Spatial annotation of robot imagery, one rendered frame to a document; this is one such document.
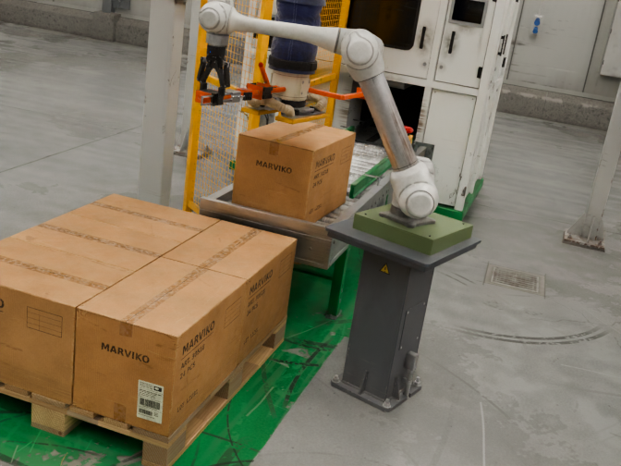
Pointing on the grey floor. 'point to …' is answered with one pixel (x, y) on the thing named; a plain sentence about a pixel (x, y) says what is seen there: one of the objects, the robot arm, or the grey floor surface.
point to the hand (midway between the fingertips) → (212, 95)
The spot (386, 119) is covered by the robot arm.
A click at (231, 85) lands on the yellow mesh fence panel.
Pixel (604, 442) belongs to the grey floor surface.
